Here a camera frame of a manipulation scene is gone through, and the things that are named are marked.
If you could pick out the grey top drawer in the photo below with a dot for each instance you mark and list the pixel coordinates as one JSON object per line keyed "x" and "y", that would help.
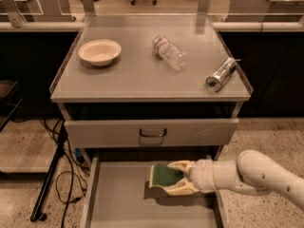
{"x": 125, "y": 133}

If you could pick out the white paper bowl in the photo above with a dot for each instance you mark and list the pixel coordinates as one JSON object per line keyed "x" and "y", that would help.
{"x": 100, "y": 53}

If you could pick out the silver drink can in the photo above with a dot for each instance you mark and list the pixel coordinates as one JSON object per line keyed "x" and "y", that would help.
{"x": 220, "y": 77}

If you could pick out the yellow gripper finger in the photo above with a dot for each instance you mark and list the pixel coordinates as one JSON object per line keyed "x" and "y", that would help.
{"x": 183, "y": 166}
{"x": 183, "y": 187}

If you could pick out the grey drawer cabinet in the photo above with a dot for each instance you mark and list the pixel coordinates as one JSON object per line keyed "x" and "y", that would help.
{"x": 138, "y": 84}

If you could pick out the clear plastic water bottle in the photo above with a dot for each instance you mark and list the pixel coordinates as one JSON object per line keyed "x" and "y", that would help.
{"x": 174, "y": 57}

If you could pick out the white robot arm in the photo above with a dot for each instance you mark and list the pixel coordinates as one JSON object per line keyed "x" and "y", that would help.
{"x": 252, "y": 173}

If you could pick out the black drawer handle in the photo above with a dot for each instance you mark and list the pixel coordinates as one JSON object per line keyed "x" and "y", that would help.
{"x": 153, "y": 133}

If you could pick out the black stand leg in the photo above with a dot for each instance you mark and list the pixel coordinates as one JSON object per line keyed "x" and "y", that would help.
{"x": 37, "y": 210}

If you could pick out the open grey middle drawer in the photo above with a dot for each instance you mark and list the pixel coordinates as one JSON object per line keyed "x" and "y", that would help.
{"x": 119, "y": 196}

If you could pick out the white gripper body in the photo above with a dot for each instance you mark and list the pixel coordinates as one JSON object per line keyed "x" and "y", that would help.
{"x": 202, "y": 174}

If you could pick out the glass barrier with posts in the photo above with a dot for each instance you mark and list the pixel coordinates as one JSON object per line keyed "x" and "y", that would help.
{"x": 224, "y": 14}

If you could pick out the green yellow sponge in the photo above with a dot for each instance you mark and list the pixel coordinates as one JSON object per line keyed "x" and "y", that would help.
{"x": 162, "y": 176}

